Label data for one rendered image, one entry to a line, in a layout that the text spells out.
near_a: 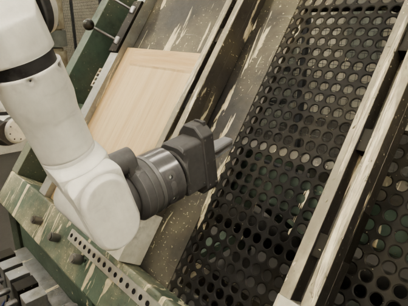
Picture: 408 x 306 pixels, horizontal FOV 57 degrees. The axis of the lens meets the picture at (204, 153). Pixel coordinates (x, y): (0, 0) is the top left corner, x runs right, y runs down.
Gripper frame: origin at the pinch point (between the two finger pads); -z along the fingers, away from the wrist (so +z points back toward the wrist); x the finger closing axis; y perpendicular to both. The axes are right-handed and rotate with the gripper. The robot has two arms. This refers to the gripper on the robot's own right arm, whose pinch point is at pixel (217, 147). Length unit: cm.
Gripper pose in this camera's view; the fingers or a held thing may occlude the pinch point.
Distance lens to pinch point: 63.5
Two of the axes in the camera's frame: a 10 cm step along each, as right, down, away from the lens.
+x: -1.1, -9.0, -4.2
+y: -7.0, -2.3, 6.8
